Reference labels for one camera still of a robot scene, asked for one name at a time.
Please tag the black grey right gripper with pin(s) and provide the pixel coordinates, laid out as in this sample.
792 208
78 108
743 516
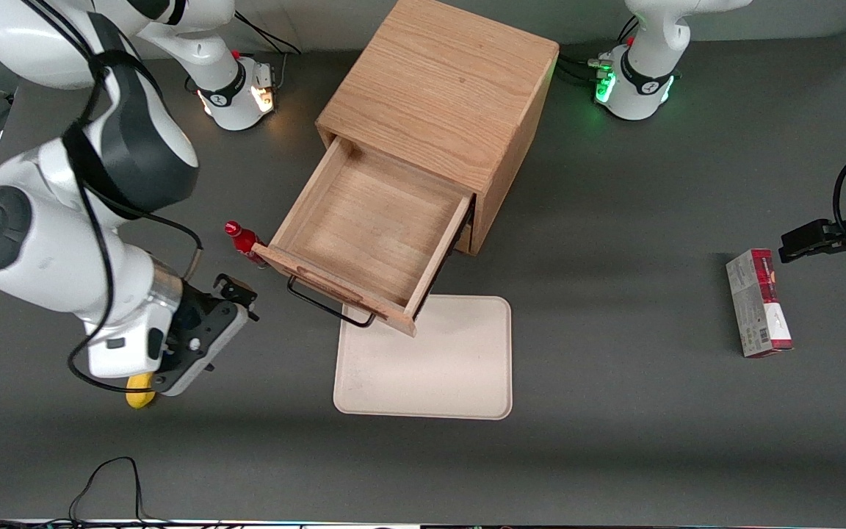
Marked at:
189 317

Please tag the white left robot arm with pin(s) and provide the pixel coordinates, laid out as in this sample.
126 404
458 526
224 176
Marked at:
651 37

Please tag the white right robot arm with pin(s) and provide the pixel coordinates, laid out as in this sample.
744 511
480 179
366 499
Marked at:
41 242

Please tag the oak wooden drawer cabinet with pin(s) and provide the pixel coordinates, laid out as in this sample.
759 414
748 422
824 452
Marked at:
452 88

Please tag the red cola bottle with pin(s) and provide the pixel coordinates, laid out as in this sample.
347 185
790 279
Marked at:
243 239

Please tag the red and grey carton box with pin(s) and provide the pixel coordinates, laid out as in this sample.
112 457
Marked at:
757 308

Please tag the beige plastic tray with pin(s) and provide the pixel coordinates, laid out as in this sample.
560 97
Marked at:
452 367

